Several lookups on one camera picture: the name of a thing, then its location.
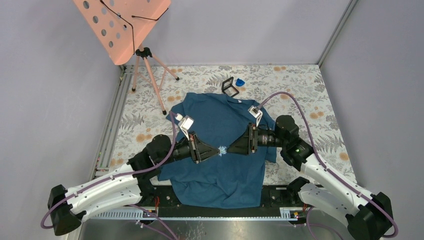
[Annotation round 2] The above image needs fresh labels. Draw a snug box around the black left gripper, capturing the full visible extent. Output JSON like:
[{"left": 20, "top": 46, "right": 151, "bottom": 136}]
[{"left": 158, "top": 130, "right": 220, "bottom": 166}]

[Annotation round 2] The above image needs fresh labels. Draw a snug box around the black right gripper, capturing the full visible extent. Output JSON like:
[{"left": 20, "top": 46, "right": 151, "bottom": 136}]
[{"left": 227, "top": 122, "right": 287, "bottom": 156}]

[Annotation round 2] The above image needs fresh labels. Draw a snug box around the blue shirt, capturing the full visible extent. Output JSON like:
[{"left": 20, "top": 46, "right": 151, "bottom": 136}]
[{"left": 158, "top": 92, "right": 277, "bottom": 209}]

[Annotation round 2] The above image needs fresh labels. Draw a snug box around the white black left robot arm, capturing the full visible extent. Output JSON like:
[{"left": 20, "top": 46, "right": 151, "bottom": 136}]
[{"left": 47, "top": 132, "right": 220, "bottom": 236}]

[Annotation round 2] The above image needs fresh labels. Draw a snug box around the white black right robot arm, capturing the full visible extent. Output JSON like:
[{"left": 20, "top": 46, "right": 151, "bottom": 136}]
[{"left": 227, "top": 115, "right": 394, "bottom": 240}]

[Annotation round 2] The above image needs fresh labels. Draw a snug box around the black square brooch box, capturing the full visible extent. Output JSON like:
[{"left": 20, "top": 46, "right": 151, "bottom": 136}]
[{"left": 221, "top": 76, "right": 240, "bottom": 98}]

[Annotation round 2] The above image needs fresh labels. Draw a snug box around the small blue brooch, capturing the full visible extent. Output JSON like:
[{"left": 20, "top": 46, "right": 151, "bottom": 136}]
[{"left": 235, "top": 78, "right": 246, "bottom": 87}]

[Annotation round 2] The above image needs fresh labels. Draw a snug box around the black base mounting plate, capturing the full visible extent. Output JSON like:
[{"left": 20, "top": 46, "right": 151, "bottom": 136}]
[{"left": 135, "top": 185, "right": 304, "bottom": 213}]

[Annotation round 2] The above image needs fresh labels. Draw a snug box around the floral patterned table mat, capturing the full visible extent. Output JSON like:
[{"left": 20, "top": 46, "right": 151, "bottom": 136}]
[{"left": 99, "top": 65, "right": 356, "bottom": 181}]

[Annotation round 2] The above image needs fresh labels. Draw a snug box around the pink music stand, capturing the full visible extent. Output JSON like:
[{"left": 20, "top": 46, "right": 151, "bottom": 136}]
[{"left": 74, "top": 0, "right": 180, "bottom": 115}]

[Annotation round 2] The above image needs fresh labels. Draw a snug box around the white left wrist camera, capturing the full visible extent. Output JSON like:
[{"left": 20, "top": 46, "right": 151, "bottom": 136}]
[{"left": 174, "top": 113, "right": 194, "bottom": 140}]

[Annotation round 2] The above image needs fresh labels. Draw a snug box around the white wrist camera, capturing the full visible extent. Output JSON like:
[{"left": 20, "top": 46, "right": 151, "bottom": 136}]
[
  {"left": 174, "top": 113, "right": 194, "bottom": 140},
  {"left": 248, "top": 105, "right": 263, "bottom": 127}
]

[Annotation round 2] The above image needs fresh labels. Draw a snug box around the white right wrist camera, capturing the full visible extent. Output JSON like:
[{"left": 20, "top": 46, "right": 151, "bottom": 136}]
[{"left": 248, "top": 105, "right": 263, "bottom": 127}]

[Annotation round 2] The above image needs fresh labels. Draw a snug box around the white slotted cable duct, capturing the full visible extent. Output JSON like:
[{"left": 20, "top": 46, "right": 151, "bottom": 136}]
[{"left": 91, "top": 205, "right": 300, "bottom": 221}]

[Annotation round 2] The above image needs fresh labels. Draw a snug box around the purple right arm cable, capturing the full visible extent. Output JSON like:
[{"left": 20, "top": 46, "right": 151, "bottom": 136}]
[{"left": 256, "top": 92, "right": 400, "bottom": 239}]

